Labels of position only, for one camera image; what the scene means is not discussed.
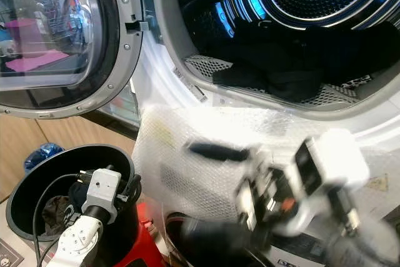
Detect clear bubble wrap sheet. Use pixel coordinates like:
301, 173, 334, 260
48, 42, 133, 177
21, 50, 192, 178
131, 106, 400, 225

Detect white barcode label sticker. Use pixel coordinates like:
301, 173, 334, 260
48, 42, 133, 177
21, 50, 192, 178
172, 67, 204, 104

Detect round glass dryer door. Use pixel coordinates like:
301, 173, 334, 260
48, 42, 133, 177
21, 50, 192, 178
0, 0, 144, 120

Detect black clothes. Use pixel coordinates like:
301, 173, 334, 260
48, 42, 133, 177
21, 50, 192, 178
191, 20, 400, 103

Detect white front-load washer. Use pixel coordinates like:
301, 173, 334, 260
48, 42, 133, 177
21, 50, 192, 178
165, 173, 400, 267

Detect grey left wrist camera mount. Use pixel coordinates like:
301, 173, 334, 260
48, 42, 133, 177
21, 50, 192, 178
82, 168, 123, 223

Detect white dryer with steel drum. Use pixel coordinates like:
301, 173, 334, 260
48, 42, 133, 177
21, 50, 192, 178
112, 0, 400, 155

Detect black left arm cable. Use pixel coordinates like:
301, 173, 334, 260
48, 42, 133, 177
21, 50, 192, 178
31, 173, 94, 267

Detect dark printed garment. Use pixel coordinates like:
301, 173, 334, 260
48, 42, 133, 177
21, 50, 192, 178
42, 183, 92, 234

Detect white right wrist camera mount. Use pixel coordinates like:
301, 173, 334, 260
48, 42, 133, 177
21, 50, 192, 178
278, 128, 371, 238

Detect red stool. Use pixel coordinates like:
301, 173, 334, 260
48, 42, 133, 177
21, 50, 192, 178
136, 201, 168, 267

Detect black round laundry bucket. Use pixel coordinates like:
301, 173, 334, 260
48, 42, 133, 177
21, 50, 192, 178
6, 144, 140, 267

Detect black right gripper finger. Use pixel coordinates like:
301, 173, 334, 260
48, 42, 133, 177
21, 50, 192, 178
177, 216, 258, 253
186, 141, 252, 163

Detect dark round washer door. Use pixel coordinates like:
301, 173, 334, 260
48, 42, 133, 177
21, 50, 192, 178
165, 213, 271, 267

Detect blue plastic bag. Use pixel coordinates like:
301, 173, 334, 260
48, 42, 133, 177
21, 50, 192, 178
24, 142, 67, 174

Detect grey perforated lint filter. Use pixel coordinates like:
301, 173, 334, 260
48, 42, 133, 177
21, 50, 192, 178
184, 54, 373, 109

